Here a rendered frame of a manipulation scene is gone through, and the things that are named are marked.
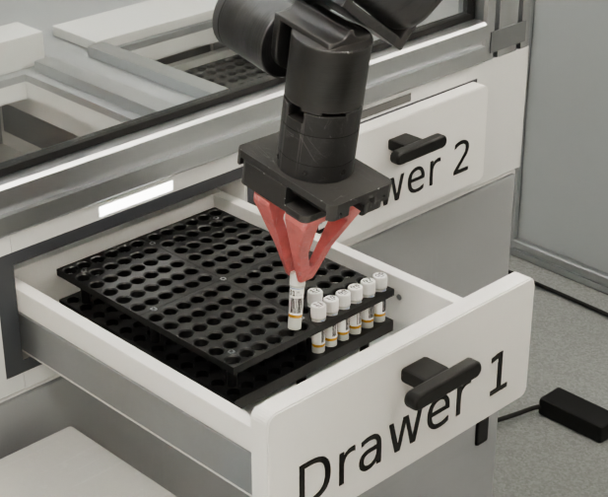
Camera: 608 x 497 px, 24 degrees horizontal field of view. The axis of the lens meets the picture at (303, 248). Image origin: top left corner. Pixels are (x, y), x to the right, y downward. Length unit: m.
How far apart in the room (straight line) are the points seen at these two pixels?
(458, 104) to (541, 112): 1.59
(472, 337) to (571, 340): 1.83
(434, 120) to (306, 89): 0.50
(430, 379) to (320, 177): 0.16
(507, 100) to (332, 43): 0.65
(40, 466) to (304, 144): 0.38
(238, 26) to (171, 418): 0.29
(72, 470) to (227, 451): 0.21
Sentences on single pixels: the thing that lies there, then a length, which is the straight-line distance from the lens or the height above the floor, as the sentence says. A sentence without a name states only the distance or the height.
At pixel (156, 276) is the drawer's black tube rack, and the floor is 0.90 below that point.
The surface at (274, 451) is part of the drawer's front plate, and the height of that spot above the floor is 0.90.
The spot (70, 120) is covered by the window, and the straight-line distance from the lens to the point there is 1.20.
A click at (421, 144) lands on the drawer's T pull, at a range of 1.42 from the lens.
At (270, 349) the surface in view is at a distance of 1.09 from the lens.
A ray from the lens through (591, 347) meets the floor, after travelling 2.92.
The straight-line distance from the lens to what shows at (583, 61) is 3.00.
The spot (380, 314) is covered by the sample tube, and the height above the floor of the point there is 0.88.
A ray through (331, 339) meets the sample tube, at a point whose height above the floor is 0.88.
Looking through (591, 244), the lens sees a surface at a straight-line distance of 3.12.
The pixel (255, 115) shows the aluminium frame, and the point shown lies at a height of 0.98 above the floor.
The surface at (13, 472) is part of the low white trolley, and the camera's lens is 1.22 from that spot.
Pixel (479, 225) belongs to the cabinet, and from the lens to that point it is 1.64.
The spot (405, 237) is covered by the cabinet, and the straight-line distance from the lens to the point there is 1.54.
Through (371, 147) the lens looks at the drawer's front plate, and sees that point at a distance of 1.42.
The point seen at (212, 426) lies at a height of 0.88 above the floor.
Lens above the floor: 1.45
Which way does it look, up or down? 27 degrees down
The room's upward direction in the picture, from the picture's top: straight up
